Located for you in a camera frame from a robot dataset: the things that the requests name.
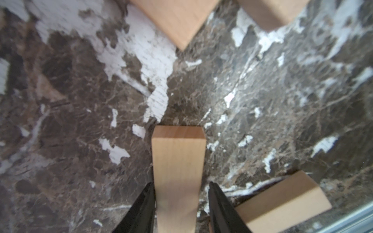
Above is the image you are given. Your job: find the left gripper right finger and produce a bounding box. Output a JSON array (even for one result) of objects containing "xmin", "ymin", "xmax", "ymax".
[{"xmin": 208, "ymin": 182, "xmax": 252, "ymax": 233}]

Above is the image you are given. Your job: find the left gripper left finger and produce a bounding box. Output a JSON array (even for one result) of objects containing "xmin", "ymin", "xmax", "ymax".
[{"xmin": 112, "ymin": 182, "xmax": 155, "ymax": 233}]

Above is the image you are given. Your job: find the wooden block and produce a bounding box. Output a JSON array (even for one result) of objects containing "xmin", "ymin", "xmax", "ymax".
[
  {"xmin": 151, "ymin": 125, "xmax": 207, "ymax": 233},
  {"xmin": 238, "ymin": 0, "xmax": 309, "ymax": 32},
  {"xmin": 234, "ymin": 170, "xmax": 332, "ymax": 233},
  {"xmin": 131, "ymin": 0, "xmax": 219, "ymax": 51}
]

